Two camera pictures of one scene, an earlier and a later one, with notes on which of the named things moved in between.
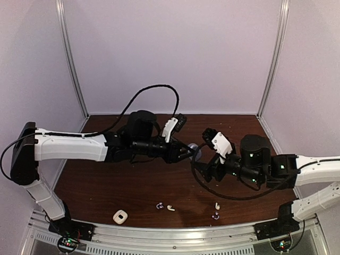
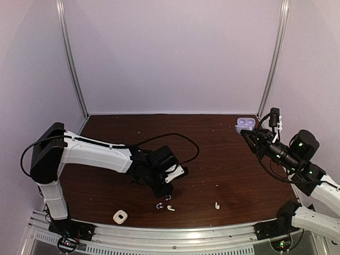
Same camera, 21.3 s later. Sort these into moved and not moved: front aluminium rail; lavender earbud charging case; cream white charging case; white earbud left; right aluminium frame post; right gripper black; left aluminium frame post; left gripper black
Moved: left gripper black; lavender earbud charging case; right gripper black
Not moved: left aluminium frame post; white earbud left; cream white charging case; front aluminium rail; right aluminium frame post
